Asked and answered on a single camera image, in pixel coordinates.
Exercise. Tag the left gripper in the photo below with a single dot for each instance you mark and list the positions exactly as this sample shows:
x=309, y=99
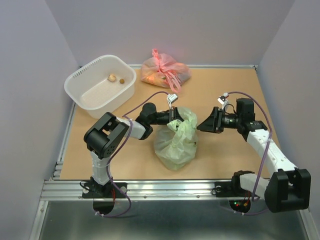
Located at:
x=174, y=114

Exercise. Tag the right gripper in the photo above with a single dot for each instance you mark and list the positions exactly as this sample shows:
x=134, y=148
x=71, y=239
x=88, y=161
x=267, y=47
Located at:
x=213, y=123

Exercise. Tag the green plastic bag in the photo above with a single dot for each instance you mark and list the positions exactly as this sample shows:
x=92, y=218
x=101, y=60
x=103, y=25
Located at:
x=176, y=142

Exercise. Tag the white plastic basket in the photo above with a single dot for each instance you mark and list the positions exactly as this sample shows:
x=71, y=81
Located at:
x=91, y=90

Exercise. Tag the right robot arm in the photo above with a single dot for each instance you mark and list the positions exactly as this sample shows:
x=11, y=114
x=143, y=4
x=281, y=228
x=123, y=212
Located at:
x=280, y=183

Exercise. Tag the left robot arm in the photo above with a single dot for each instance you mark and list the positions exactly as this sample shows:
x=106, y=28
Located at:
x=105, y=138

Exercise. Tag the pink tied plastic bag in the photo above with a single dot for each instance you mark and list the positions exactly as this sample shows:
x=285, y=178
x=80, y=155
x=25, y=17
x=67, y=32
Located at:
x=164, y=71

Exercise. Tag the small beige fake garlic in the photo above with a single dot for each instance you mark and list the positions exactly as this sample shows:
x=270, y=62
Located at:
x=112, y=78

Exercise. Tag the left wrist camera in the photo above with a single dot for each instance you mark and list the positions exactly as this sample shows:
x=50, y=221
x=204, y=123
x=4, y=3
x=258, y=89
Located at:
x=171, y=98

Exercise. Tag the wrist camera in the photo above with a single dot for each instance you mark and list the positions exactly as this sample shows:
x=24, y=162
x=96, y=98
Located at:
x=223, y=100
x=171, y=98

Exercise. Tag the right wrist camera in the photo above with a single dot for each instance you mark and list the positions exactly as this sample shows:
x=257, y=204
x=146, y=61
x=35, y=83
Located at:
x=223, y=100

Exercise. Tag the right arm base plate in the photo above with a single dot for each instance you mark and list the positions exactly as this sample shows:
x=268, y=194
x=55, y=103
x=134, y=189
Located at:
x=225, y=188

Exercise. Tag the aluminium front rail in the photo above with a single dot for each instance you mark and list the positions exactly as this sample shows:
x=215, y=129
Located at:
x=140, y=190

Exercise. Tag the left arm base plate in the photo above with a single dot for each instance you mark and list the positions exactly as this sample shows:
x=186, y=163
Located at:
x=93, y=190

